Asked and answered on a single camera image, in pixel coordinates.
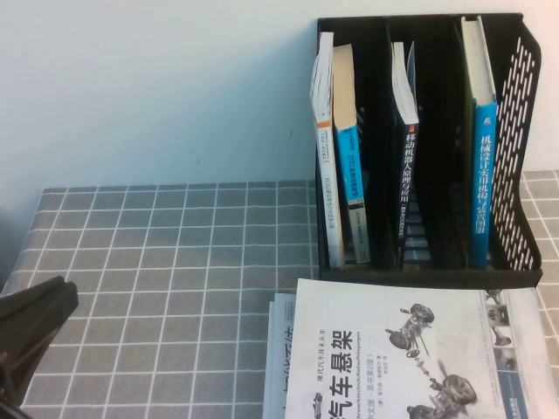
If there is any blue spine hardcover book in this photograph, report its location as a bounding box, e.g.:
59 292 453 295
460 15 499 270

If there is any white book large black print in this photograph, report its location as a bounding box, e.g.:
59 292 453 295
263 292 300 419

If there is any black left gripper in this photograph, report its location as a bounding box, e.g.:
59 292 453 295
0 276 79 419

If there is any grey checked tablecloth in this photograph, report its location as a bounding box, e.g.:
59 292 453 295
0 168 559 419

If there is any blue and grey paperback book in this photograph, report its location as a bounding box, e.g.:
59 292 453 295
332 42 372 265

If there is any white and orange paperback book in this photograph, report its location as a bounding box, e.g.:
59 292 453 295
308 31 346 268

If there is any black plastic book stand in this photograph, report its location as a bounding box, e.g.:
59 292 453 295
316 11 545 292

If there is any white car suspension book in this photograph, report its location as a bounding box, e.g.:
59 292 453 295
283 278 551 419

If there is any black mobile robot book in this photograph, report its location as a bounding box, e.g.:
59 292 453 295
390 41 420 267

